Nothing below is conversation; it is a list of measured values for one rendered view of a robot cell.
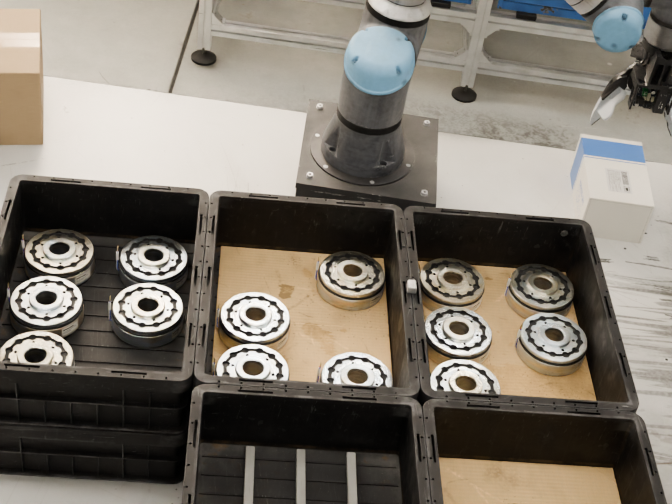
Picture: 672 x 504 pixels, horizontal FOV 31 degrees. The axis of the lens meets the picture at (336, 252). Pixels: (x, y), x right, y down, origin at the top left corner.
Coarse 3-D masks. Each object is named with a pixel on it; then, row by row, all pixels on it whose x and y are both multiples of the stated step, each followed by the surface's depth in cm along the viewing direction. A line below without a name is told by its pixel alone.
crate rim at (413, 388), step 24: (216, 192) 186; (240, 192) 187; (216, 216) 182; (408, 312) 171; (408, 336) 168; (408, 360) 164; (240, 384) 157; (264, 384) 158; (288, 384) 158; (312, 384) 159; (336, 384) 159; (408, 384) 161
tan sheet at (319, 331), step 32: (224, 256) 190; (256, 256) 191; (288, 256) 192; (320, 256) 193; (224, 288) 185; (256, 288) 186; (288, 288) 187; (384, 288) 189; (320, 320) 182; (352, 320) 183; (384, 320) 184; (224, 352) 175; (288, 352) 176; (320, 352) 177; (384, 352) 179
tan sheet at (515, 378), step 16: (480, 272) 195; (496, 272) 195; (512, 272) 196; (496, 288) 192; (480, 304) 189; (496, 304) 190; (496, 320) 187; (512, 320) 187; (576, 320) 189; (496, 336) 184; (512, 336) 185; (496, 352) 182; (512, 352) 182; (432, 368) 178; (496, 368) 179; (512, 368) 179; (528, 368) 180; (512, 384) 177; (528, 384) 177; (544, 384) 178; (560, 384) 178; (576, 384) 179; (592, 384) 179
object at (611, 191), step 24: (600, 144) 233; (624, 144) 234; (576, 168) 234; (600, 168) 227; (624, 168) 228; (576, 192) 231; (600, 192) 221; (624, 192) 222; (648, 192) 223; (576, 216) 229; (600, 216) 223; (624, 216) 222; (648, 216) 222; (624, 240) 226
